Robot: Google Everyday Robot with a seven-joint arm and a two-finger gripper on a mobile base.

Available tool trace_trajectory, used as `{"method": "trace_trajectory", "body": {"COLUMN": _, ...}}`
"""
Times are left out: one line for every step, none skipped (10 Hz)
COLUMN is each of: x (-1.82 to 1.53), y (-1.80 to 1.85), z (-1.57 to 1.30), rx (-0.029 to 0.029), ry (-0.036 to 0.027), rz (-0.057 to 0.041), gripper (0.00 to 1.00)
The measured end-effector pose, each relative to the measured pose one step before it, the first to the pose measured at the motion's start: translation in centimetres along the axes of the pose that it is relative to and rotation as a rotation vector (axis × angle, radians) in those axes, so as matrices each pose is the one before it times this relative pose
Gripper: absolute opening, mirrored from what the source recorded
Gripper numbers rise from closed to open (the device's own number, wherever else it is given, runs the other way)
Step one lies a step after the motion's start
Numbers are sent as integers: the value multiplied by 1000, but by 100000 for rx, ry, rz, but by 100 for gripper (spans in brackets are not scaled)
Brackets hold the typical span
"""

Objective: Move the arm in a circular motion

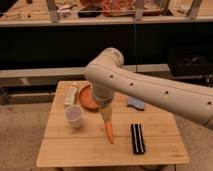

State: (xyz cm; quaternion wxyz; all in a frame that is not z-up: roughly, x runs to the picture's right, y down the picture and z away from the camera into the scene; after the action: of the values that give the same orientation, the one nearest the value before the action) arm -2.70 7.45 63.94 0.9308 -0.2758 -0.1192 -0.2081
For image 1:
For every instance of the blue sponge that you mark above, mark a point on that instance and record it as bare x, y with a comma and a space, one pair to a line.
135, 103

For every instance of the orange plate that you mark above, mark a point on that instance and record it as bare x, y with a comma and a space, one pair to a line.
86, 99

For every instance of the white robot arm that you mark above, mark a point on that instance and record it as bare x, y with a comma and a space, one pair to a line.
106, 75

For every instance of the wooden table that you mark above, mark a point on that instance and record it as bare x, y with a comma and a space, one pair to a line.
148, 137

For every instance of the white plastic cup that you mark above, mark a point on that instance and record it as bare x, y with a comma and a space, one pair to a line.
73, 115

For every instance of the black striped rectangular block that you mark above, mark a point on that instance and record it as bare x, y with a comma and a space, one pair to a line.
137, 139

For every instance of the orange carrot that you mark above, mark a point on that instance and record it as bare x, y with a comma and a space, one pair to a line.
109, 131

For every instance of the beige conical end effector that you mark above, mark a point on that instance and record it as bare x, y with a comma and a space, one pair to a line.
105, 110

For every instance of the long workbench shelf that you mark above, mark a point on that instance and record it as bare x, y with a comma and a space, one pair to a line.
20, 13

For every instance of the red cloth on shelf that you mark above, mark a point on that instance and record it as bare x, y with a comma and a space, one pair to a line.
117, 8

